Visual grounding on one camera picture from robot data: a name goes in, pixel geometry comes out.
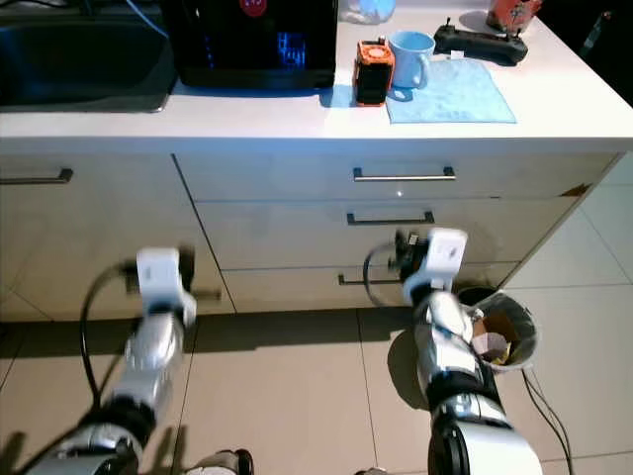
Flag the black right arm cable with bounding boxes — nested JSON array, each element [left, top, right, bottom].
[[362, 242, 403, 313]]

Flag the steel kitchen sink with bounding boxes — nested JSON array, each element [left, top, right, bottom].
[[0, 20, 174, 113]]

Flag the clear glass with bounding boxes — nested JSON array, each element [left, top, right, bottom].
[[341, 0, 397, 25]]

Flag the white drawer front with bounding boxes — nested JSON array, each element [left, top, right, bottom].
[[193, 196, 589, 270], [218, 262, 520, 314], [176, 153, 619, 204]]

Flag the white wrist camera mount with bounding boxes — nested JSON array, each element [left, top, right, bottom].
[[404, 228, 470, 306], [136, 247, 197, 328]]

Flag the steel cabinet door handle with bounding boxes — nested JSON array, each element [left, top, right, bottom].
[[0, 168, 74, 186]]

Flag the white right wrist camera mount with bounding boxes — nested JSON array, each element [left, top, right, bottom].
[[404, 228, 470, 306]]

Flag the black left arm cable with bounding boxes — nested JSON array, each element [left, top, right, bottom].
[[49, 259, 149, 466]]

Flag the orange black battery pack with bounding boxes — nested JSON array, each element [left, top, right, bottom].
[[353, 40, 397, 107]]

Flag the white water hose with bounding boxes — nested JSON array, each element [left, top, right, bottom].
[[124, 0, 171, 43]]

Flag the white kitchen base cabinet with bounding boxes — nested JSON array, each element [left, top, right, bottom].
[[0, 139, 633, 323]]

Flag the light blue cloth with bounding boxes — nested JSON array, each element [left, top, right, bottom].
[[386, 59, 517, 125]]

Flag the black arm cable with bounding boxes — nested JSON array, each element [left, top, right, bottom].
[[362, 242, 403, 313], [49, 259, 149, 466]]

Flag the light blue mug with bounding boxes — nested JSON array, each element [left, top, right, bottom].
[[388, 30, 436, 100]]

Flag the black handheld controller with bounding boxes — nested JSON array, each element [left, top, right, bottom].
[[433, 20, 530, 67]]

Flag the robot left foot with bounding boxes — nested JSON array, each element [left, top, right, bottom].
[[186, 449, 255, 475]]

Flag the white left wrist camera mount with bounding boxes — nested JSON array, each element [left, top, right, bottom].
[[136, 247, 197, 328]]

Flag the black floor cable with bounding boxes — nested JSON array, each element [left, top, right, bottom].
[[519, 366, 577, 475]]

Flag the steel drawer handle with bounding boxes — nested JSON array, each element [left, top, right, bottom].
[[346, 211, 436, 227], [338, 273, 402, 288], [353, 166, 457, 183]]

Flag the black countertop appliance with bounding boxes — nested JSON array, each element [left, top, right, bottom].
[[161, 0, 339, 92]]

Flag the orange packet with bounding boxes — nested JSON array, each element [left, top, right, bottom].
[[487, 0, 543, 34]]

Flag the small lined trash bin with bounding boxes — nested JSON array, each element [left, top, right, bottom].
[[455, 287, 541, 370]]

